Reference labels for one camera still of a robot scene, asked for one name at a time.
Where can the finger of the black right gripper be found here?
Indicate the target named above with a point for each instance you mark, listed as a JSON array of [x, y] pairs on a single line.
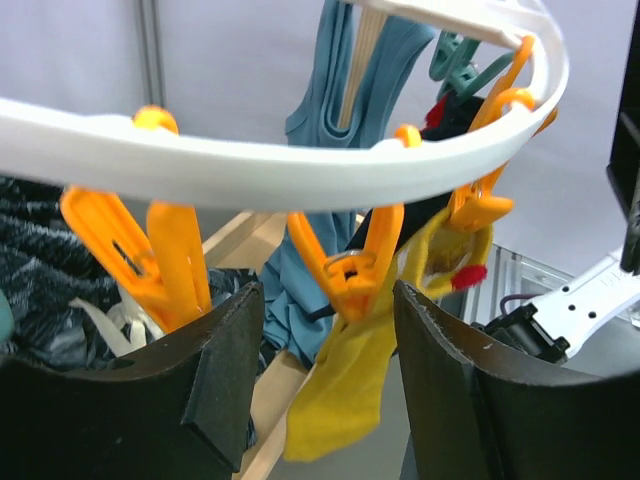
[[623, 167]]

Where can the teal clothes peg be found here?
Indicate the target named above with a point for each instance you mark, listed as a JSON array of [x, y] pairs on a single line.
[[452, 65]]

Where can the orange clothes peg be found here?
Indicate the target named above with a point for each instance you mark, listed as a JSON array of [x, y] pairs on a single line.
[[162, 266], [353, 279], [473, 206]]

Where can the navy sock with santa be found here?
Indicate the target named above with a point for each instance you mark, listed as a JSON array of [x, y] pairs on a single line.
[[420, 179]]

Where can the dark patterned cloth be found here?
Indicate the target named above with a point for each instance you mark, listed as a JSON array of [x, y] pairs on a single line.
[[50, 285]]

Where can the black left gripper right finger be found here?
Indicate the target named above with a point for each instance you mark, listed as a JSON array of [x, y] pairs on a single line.
[[479, 409]]

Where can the white round clip hanger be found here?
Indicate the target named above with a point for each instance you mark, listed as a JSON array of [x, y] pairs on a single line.
[[108, 153]]

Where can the wooden hanging rack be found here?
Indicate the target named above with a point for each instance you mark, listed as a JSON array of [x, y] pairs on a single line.
[[289, 341]]

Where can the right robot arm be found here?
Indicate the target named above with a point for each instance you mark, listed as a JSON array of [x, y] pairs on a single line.
[[566, 215]]

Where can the yellow sock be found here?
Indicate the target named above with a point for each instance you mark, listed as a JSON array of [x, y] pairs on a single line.
[[341, 401]]

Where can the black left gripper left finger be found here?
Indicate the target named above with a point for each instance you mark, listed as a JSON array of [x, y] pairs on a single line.
[[178, 408]]

